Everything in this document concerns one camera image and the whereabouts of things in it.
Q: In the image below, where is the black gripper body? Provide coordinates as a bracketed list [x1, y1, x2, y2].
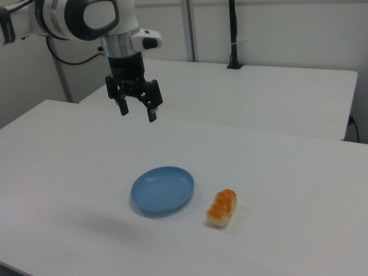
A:
[108, 51, 146, 98]

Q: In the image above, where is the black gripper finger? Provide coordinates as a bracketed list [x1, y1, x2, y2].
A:
[105, 74, 129, 117]
[137, 79, 164, 123]

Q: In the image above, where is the bread with orange topping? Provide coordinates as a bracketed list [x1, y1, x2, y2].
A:
[206, 189, 239, 229]

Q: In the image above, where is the blue round plate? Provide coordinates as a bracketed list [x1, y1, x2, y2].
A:
[131, 166, 196, 217]

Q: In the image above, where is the black pole with base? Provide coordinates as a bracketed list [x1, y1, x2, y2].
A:
[226, 0, 244, 70]

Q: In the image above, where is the thin aluminium frame post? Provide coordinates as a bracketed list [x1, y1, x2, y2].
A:
[53, 57, 73, 103]

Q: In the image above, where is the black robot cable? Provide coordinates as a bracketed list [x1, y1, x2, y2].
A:
[45, 37, 106, 66]

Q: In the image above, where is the wide aluminium frame post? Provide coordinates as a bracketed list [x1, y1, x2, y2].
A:
[180, 0, 200, 62]

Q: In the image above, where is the black wall cable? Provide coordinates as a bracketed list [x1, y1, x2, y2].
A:
[347, 114, 361, 143]

